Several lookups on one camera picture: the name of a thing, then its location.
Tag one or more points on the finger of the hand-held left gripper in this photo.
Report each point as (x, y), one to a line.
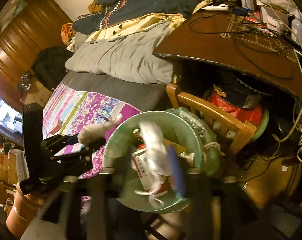
(66, 141)
(76, 157)

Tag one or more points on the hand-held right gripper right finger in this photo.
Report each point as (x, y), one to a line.
(177, 172)

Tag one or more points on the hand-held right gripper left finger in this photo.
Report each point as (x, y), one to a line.
(118, 182)

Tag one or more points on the red white packaging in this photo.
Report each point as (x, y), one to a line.
(142, 170)

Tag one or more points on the white wrapper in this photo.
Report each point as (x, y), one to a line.
(153, 147)

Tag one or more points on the green plastic bin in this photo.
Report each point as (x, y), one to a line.
(116, 142)

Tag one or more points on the person's left forearm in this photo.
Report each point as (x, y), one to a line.
(21, 210)

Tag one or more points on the pink carton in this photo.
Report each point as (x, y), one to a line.
(55, 127)

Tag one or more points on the red printed cardboard box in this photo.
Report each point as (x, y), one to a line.
(2, 162)

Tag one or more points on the plain cardboard box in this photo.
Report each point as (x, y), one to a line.
(32, 93)
(43, 97)

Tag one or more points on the clear plastic bin liner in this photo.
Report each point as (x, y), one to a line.
(201, 130)

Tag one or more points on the black plastic bag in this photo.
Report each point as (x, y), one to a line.
(25, 81)

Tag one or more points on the light wooden chair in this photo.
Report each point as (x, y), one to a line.
(211, 112)

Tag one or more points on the dark grey mattress sheet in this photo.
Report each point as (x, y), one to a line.
(121, 90)

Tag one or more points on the black jacket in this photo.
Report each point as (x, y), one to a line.
(51, 65)

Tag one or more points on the red bag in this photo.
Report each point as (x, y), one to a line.
(241, 116)

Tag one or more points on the black hat gold print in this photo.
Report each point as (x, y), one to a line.
(228, 95)

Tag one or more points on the green plastic basin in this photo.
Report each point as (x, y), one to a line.
(264, 125)

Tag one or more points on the grey duvet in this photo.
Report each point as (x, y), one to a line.
(126, 55)

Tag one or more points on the brown wooden wardrobe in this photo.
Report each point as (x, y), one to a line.
(23, 37)

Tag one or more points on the orange cloth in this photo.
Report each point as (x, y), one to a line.
(67, 32)

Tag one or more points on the dark wooden table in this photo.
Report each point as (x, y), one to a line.
(211, 42)

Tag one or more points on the cream patterned blanket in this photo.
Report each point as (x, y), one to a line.
(141, 22)

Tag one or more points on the navy patterned blanket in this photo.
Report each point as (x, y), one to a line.
(146, 5)

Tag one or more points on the white remote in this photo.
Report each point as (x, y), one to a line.
(216, 8)

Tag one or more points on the white box red label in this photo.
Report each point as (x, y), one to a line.
(274, 25)

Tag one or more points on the white plastic bottle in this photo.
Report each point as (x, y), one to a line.
(298, 31)

